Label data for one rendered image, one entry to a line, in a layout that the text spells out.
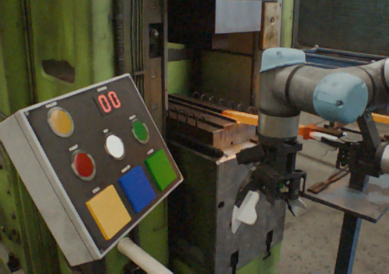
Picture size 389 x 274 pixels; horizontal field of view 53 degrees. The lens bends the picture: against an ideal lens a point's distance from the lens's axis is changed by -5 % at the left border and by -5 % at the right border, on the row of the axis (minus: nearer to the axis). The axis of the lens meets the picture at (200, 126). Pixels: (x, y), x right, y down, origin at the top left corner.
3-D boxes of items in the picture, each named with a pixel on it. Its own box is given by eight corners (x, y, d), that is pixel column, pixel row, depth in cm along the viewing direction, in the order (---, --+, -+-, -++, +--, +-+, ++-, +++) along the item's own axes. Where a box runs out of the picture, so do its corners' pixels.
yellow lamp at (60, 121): (77, 133, 70) (75, 109, 69) (53, 139, 67) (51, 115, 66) (69, 129, 72) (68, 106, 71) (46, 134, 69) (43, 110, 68)
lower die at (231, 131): (255, 138, 135) (256, 113, 133) (212, 152, 123) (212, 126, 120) (175, 110, 165) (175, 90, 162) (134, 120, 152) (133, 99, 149)
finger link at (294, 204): (308, 227, 80) (290, 199, 75) (290, 213, 85) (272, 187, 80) (319, 216, 80) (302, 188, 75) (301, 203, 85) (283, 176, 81)
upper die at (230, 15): (260, 30, 124) (262, 0, 121) (214, 33, 111) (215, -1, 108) (175, 22, 153) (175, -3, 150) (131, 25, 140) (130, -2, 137)
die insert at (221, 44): (228, 47, 131) (228, 28, 129) (212, 49, 126) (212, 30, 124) (170, 39, 151) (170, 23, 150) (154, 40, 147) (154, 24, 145)
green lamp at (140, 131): (153, 140, 88) (153, 121, 87) (135, 144, 85) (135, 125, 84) (144, 136, 91) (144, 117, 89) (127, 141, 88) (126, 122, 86)
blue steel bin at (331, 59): (390, 110, 513) (398, 55, 490) (366, 122, 458) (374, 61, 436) (310, 93, 592) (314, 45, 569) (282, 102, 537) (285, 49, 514)
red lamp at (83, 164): (100, 175, 71) (98, 153, 69) (76, 183, 68) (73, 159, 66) (92, 170, 73) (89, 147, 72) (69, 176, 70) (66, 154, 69)
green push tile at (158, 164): (177, 177, 92) (162, 147, 91) (162, 191, 85) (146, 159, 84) (171, 179, 93) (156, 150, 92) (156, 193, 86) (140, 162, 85)
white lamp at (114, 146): (129, 156, 80) (128, 135, 78) (109, 162, 77) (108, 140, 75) (121, 151, 82) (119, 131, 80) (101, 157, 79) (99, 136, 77)
